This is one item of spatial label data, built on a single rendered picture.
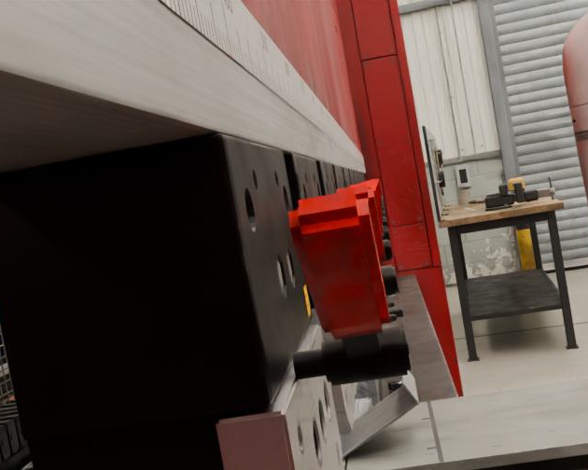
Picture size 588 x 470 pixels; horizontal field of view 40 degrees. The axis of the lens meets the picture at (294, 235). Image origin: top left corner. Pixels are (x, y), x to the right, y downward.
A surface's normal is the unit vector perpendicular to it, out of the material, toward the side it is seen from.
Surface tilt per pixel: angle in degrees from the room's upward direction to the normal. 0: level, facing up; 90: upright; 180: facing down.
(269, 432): 90
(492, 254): 90
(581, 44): 77
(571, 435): 0
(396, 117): 90
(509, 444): 0
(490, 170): 90
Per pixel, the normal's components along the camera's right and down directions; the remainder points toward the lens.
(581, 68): -0.77, 0.15
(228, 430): -0.11, 0.07
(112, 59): 0.98, -0.17
